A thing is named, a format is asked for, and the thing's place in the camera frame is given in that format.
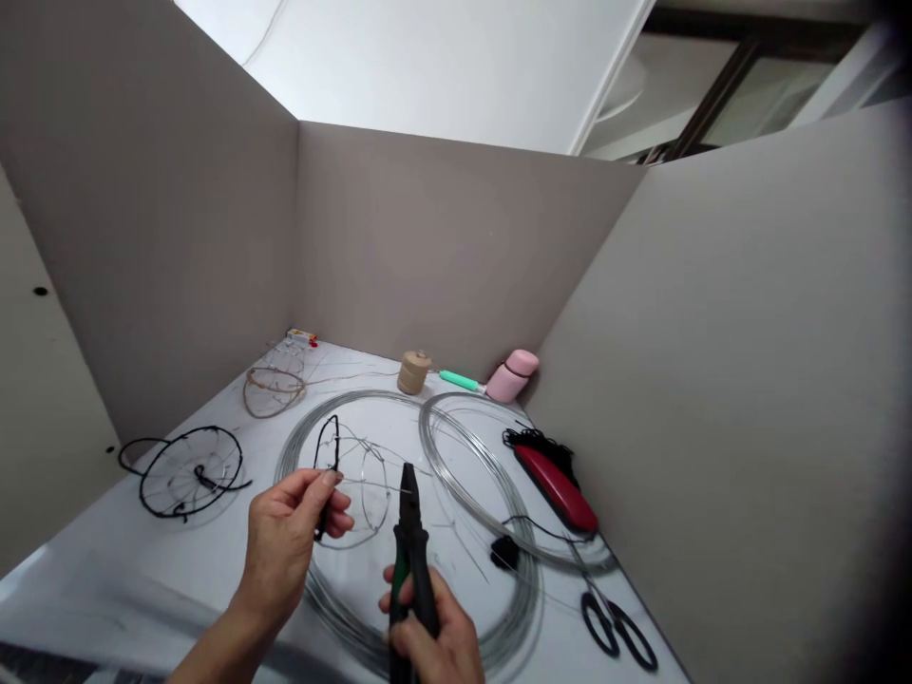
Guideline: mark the person's right hand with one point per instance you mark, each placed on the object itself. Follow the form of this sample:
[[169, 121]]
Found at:
[[452, 641]]

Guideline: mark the person's left hand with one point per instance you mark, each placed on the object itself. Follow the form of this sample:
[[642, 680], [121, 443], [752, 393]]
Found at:
[[278, 534]]

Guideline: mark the small red yellow box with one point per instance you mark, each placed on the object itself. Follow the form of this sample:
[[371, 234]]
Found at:
[[301, 335]]

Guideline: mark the beige twine spool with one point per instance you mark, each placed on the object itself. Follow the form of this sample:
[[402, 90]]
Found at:
[[415, 374]]

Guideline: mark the grey partition screen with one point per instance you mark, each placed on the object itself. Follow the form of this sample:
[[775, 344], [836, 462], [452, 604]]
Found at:
[[442, 249]]

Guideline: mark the pink bottle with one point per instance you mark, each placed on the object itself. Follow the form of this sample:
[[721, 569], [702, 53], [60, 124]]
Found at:
[[511, 374]]

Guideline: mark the dark framed window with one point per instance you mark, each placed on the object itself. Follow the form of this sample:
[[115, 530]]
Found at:
[[741, 78]]

